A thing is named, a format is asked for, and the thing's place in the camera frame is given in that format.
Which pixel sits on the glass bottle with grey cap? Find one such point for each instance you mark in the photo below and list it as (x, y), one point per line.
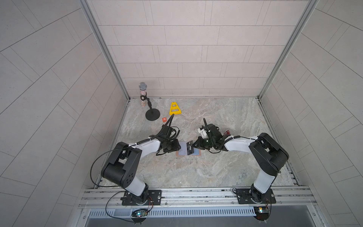
(143, 93)

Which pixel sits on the dark card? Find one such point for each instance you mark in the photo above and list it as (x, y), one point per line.
(189, 148)

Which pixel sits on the black round-base stand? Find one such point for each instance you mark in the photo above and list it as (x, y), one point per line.
(152, 114)

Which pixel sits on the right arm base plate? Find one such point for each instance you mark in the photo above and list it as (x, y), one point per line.
(253, 196)

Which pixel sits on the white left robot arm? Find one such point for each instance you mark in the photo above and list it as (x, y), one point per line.
(123, 162)

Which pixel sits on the yellow triangular stand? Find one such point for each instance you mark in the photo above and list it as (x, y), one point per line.
(174, 109)

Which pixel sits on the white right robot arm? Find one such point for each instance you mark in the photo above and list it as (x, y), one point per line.
(270, 156)

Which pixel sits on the aluminium mounting rail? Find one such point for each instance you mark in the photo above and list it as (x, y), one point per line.
(195, 197)

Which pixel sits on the white vent grille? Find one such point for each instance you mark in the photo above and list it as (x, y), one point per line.
(175, 212)

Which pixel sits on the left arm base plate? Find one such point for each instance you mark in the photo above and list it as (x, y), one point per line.
(146, 198)

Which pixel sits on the left green circuit board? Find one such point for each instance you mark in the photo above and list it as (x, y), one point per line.
(138, 216)

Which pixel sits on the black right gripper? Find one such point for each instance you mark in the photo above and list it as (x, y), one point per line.
(199, 143)

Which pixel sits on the right circuit board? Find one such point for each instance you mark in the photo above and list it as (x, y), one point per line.
(262, 213)

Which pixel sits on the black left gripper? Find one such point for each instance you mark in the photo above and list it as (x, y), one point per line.
(176, 146)

